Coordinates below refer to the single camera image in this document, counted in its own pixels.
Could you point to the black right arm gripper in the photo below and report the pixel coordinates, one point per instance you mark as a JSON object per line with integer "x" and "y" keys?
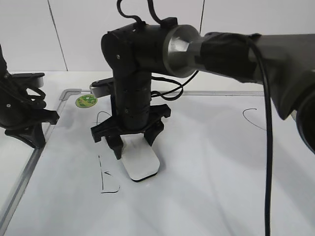
{"x": 131, "y": 112}

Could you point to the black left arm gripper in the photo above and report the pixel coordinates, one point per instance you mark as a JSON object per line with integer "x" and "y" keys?
{"x": 22, "y": 110}

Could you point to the white rectangular whiteboard eraser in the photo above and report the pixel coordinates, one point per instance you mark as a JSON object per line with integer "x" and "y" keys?
{"x": 138, "y": 158}

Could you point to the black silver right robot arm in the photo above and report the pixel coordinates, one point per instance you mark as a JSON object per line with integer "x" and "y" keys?
{"x": 137, "y": 51}

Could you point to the green round magnet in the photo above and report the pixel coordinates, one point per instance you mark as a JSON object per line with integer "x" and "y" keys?
{"x": 86, "y": 101}

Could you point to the aluminium framed whiteboard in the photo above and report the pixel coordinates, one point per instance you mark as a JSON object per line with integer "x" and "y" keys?
{"x": 211, "y": 180}

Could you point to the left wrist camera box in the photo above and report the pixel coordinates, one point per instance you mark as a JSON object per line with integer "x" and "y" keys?
{"x": 29, "y": 79}

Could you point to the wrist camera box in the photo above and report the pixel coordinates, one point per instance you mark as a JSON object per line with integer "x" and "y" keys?
{"x": 29, "y": 79}
{"x": 102, "y": 88}

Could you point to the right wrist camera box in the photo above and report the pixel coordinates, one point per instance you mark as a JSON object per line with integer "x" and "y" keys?
{"x": 102, "y": 88}

